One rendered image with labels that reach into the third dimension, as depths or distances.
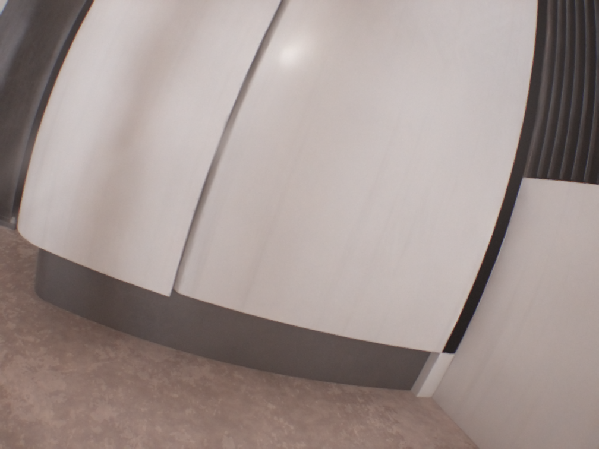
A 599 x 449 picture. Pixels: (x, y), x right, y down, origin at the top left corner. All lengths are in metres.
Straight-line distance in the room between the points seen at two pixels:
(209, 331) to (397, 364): 0.40
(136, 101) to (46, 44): 0.56
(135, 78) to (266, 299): 0.40
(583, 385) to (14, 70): 1.40
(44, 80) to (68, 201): 0.51
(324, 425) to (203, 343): 0.25
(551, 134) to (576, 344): 0.44
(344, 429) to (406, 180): 0.43
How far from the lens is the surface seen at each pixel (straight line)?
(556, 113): 0.83
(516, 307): 0.70
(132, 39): 0.52
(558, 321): 0.64
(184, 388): 0.52
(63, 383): 0.48
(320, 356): 0.64
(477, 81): 0.70
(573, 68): 0.88
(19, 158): 0.98
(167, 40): 0.51
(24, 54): 1.02
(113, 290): 0.58
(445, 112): 0.63
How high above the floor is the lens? 0.33
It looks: 5 degrees down
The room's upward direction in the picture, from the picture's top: 20 degrees clockwise
